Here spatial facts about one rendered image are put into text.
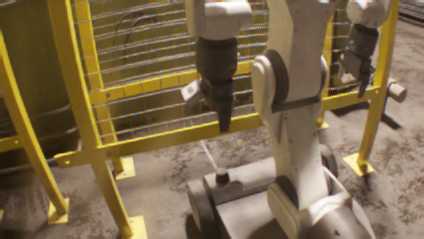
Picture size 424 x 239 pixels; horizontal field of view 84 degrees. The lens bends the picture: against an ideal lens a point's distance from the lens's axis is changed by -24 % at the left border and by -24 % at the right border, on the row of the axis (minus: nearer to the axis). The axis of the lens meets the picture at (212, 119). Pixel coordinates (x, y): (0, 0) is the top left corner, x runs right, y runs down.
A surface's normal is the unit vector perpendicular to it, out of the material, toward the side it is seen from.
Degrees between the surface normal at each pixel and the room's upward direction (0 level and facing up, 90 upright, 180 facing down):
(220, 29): 102
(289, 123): 60
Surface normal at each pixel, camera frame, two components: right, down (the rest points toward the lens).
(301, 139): 0.24, -0.01
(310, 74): 0.30, 0.42
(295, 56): 0.32, 0.62
